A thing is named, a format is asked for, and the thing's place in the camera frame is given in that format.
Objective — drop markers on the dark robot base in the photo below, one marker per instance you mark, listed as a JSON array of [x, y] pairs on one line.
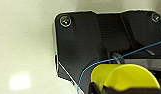
[[79, 40]]

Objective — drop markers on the small yellow item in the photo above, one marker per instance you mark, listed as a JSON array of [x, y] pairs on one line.
[[126, 76]]

